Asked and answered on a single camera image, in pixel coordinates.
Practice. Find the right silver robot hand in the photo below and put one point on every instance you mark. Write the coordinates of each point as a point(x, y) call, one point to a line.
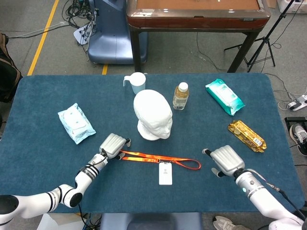
point(227, 160)

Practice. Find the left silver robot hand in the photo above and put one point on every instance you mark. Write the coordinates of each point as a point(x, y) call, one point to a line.
point(111, 145)

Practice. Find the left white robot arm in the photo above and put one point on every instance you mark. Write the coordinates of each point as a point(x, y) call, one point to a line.
point(88, 175)

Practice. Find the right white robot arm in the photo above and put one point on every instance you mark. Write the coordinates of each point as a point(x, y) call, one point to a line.
point(259, 196)

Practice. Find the white foam mannequin head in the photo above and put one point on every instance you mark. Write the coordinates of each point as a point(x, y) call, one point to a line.
point(153, 112)

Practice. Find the gold foil snack package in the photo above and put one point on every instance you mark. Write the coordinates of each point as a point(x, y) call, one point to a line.
point(247, 136)

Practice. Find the light blue wet wipes pack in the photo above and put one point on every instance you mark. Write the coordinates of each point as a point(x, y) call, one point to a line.
point(76, 124)

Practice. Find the green wet wipes pack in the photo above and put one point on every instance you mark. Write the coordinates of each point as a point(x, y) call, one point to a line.
point(225, 98)

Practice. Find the beige sneaker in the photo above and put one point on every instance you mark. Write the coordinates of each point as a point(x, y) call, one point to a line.
point(225, 224)

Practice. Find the blue felt table cover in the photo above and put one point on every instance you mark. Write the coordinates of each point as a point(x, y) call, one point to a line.
point(48, 155)

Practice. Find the grey black sneaker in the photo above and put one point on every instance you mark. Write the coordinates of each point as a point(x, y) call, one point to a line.
point(298, 139)

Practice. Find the clear bottle with yellow drink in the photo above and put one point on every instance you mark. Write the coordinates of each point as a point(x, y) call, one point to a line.
point(181, 98)

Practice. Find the black foot pedal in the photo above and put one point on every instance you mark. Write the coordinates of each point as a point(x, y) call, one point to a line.
point(296, 119)

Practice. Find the white power strip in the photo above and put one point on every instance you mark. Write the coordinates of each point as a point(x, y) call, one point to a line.
point(297, 104)

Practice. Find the white carton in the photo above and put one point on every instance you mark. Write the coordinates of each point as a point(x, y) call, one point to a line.
point(60, 224)

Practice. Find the white socket board with plugs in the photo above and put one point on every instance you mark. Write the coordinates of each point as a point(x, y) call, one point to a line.
point(80, 34)

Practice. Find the black brown bag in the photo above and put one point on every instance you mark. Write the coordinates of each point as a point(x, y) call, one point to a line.
point(9, 76)

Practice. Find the black tripod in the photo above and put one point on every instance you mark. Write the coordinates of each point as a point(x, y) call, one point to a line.
point(264, 39)

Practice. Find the brown mahjong table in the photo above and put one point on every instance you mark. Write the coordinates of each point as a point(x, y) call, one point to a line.
point(192, 22)

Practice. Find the white box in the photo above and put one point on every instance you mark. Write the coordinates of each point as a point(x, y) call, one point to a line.
point(295, 8)

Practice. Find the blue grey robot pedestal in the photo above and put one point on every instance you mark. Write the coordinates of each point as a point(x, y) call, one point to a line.
point(110, 43)

